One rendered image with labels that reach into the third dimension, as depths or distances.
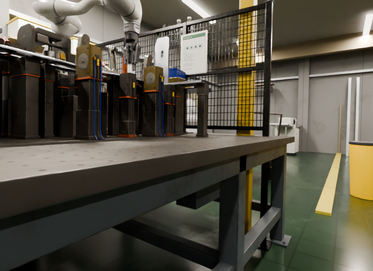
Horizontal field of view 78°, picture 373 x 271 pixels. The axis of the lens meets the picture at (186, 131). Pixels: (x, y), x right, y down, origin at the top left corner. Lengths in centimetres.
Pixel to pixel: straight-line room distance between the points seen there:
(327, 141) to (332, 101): 125
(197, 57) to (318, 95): 692
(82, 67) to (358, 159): 286
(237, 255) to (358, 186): 237
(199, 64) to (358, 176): 220
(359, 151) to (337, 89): 543
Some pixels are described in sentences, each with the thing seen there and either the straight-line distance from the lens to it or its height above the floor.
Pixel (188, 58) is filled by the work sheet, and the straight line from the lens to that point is 183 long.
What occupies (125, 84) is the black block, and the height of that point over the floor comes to 94.
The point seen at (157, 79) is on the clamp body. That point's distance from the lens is 116.
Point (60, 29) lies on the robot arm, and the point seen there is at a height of 138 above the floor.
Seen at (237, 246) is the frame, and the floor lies 31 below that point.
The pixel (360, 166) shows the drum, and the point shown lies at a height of 35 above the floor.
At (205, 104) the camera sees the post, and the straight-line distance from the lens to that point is 125.
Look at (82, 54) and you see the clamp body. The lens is 97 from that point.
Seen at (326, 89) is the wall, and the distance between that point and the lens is 846.
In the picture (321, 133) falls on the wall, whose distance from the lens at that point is 838.
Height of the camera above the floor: 76
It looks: 1 degrees down
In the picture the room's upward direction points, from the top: 1 degrees clockwise
